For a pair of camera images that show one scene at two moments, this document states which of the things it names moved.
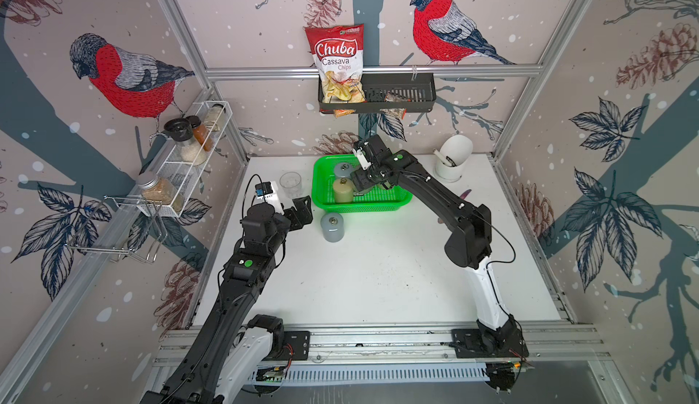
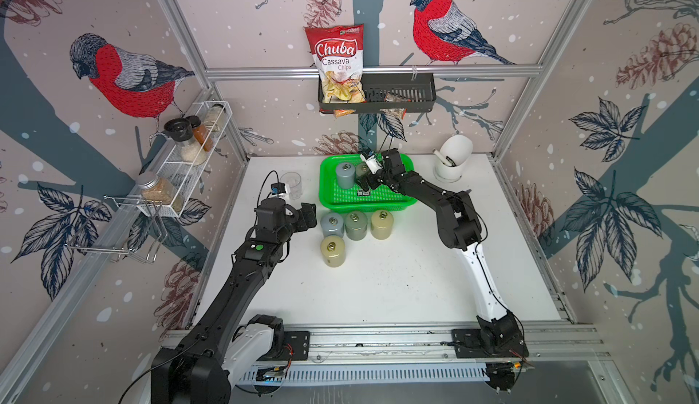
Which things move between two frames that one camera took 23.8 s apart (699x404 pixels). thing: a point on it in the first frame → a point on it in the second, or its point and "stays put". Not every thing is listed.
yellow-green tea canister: (344, 190) → (381, 224)
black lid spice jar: (181, 130) stays put
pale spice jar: (212, 116) stays put
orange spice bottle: (199, 132) stays put
